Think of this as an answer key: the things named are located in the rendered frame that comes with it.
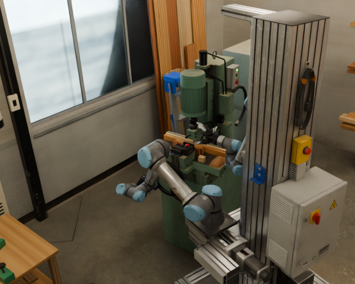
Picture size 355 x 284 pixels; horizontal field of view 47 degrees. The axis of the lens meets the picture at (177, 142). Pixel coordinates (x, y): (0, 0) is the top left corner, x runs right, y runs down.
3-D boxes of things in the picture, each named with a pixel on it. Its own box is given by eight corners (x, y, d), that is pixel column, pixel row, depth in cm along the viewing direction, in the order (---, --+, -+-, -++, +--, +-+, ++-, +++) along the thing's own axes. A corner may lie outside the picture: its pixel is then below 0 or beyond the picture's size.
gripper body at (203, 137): (200, 132, 275) (215, 136, 269) (207, 129, 282) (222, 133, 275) (198, 142, 277) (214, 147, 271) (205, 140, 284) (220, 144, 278)
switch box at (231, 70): (225, 88, 309) (225, 67, 301) (231, 83, 316) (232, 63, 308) (233, 89, 305) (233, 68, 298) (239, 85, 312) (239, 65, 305)
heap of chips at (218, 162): (208, 165, 292) (208, 160, 290) (218, 156, 302) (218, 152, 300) (218, 168, 287) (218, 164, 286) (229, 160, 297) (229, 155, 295)
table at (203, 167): (144, 159, 314) (143, 152, 312) (168, 143, 336) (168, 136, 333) (212, 183, 282) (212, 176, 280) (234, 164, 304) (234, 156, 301)
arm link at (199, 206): (218, 205, 235) (155, 136, 245) (203, 218, 225) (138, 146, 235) (208, 214, 243) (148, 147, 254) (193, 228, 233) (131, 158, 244)
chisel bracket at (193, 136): (186, 140, 310) (186, 129, 306) (196, 132, 319) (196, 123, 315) (194, 142, 306) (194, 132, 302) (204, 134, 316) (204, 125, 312)
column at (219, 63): (194, 146, 339) (193, 60, 305) (209, 135, 354) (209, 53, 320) (218, 152, 327) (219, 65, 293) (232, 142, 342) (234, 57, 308)
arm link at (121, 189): (122, 197, 268) (113, 192, 273) (133, 196, 277) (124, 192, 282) (125, 186, 267) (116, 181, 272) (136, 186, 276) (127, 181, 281)
